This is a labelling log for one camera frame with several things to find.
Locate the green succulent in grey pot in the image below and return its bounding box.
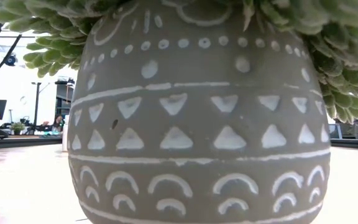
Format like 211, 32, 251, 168
0, 0, 358, 224

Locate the black background shelf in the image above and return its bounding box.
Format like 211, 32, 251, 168
54, 78, 76, 121

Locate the person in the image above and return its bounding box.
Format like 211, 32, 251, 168
51, 114, 65, 133

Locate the black lamp pole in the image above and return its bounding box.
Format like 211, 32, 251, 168
30, 81, 42, 133

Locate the small background potted plant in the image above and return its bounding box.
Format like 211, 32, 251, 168
10, 121, 26, 136

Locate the black pole with blue clamp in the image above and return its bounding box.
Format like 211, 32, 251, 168
0, 33, 24, 85

